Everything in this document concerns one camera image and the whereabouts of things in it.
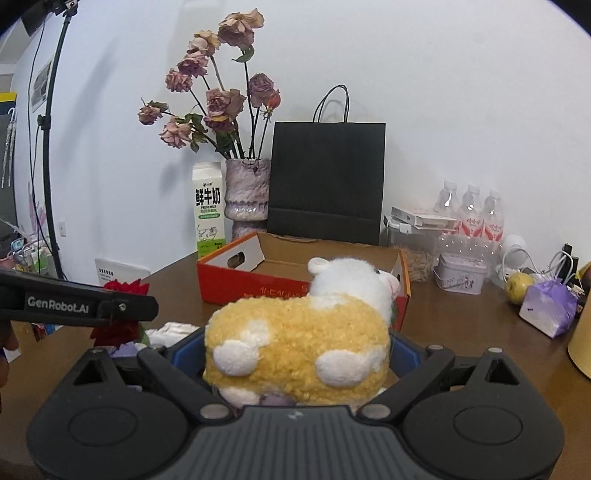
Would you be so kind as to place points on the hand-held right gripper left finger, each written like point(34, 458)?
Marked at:
point(187, 353)

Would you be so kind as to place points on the purple tissue pack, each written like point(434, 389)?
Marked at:
point(547, 307)

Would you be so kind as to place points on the red cardboard box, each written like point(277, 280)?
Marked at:
point(217, 284)

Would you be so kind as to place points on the red artificial rose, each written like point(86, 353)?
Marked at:
point(115, 334)

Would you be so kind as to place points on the white flat box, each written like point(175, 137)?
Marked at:
point(429, 218)

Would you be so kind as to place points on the white square box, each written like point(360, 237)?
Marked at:
point(120, 272)

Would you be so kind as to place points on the clear plastic storage container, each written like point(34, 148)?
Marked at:
point(418, 265)

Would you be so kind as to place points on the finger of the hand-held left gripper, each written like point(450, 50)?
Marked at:
point(55, 300)

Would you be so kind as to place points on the lilac fuzzy vase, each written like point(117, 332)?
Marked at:
point(244, 194)

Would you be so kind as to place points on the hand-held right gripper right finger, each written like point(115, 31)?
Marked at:
point(408, 357)

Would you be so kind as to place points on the white and green milk carton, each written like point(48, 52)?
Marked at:
point(207, 207)

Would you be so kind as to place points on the white cloth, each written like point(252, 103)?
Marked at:
point(173, 331)

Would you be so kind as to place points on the small lilac tin box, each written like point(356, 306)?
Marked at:
point(461, 277)

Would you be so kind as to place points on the black paper bag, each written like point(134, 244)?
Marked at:
point(323, 184)

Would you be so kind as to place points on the yellow and white plush toy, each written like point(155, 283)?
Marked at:
point(295, 337)

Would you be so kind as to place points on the clear water bottle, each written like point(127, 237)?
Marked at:
point(447, 203)
point(493, 217)
point(471, 207)

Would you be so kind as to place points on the white wall sheet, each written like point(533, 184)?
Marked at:
point(40, 83)

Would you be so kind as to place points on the green apple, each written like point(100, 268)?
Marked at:
point(519, 287)

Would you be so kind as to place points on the white round charger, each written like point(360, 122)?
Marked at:
point(515, 244)

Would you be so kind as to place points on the black power adapter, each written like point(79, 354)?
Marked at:
point(571, 256)

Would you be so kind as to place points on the lilac cloth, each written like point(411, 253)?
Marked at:
point(124, 352)

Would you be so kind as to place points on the black tripod stand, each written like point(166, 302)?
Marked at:
point(48, 138)

